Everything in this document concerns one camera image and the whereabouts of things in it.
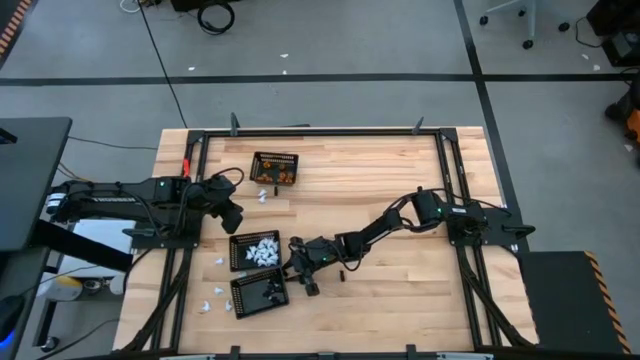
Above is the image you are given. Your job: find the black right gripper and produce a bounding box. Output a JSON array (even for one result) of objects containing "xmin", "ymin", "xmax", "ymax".
[{"xmin": 281, "ymin": 235, "xmax": 347, "ymax": 297}]

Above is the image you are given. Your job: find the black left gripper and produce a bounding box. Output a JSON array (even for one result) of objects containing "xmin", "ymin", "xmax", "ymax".
[{"xmin": 199, "ymin": 173, "xmax": 245, "ymax": 235}]

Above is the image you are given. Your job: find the black slotted plastic basket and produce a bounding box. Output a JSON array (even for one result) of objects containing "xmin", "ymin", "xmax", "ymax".
[
  {"xmin": 248, "ymin": 151, "xmax": 300, "ymax": 186},
  {"xmin": 229, "ymin": 267, "xmax": 290, "ymax": 320},
  {"xmin": 228, "ymin": 229, "xmax": 283, "ymax": 273}
]

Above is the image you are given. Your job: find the black desk leg beam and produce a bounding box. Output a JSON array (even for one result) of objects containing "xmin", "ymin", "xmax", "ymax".
[{"xmin": 32, "ymin": 219, "xmax": 135, "ymax": 274}]

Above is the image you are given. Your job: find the yellow white round roll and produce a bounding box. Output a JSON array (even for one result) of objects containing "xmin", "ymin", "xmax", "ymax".
[{"xmin": 49, "ymin": 276, "xmax": 84, "ymax": 302}]

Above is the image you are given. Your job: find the black desk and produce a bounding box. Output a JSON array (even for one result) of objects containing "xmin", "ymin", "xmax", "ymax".
[{"xmin": 0, "ymin": 117, "xmax": 74, "ymax": 254}]

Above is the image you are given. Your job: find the black floor device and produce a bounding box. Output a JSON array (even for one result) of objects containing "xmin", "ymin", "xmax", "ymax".
[{"xmin": 171, "ymin": 0, "xmax": 242, "ymax": 12}]

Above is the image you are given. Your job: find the black device with light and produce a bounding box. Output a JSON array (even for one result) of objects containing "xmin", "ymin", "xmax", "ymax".
[{"xmin": 0, "ymin": 294, "xmax": 26, "ymax": 360}]

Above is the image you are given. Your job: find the black hazard-striped floor mat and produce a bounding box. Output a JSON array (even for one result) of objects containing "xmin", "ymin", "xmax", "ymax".
[{"xmin": 516, "ymin": 250, "xmax": 632, "ymax": 355}]

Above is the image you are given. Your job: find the hazard-striped floor strip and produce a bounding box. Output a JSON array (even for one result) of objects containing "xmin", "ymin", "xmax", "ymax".
[{"xmin": 0, "ymin": 0, "xmax": 34, "ymax": 69}]

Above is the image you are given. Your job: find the grey office chair base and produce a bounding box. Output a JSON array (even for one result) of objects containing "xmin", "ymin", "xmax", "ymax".
[{"xmin": 478, "ymin": 0, "xmax": 572, "ymax": 50}]

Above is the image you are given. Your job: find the black and orange machine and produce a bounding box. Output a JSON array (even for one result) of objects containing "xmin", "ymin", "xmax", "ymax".
[{"xmin": 603, "ymin": 74, "xmax": 640, "ymax": 169}]

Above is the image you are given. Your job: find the black equipment box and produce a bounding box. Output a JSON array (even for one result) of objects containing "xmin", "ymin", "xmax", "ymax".
[{"xmin": 585, "ymin": 0, "xmax": 640, "ymax": 69}]

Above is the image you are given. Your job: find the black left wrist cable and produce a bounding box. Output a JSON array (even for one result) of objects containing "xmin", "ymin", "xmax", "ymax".
[{"xmin": 212, "ymin": 166, "xmax": 246, "ymax": 189}]

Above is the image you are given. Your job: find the black aluminium table frame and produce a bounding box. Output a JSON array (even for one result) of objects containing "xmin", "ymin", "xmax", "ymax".
[{"xmin": 119, "ymin": 127, "xmax": 539, "ymax": 360}]

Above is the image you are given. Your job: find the thin black floor cable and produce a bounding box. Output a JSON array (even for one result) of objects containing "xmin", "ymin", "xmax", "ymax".
[{"xmin": 67, "ymin": 135, "xmax": 159, "ymax": 151}]

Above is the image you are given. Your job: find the long black floor cable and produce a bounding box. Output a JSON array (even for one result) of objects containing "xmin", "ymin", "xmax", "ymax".
[{"xmin": 136, "ymin": 0, "xmax": 189, "ymax": 129}]

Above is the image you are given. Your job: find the coiled black cable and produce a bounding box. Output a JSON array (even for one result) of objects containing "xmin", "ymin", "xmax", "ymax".
[{"xmin": 196, "ymin": 1, "xmax": 237, "ymax": 36}]

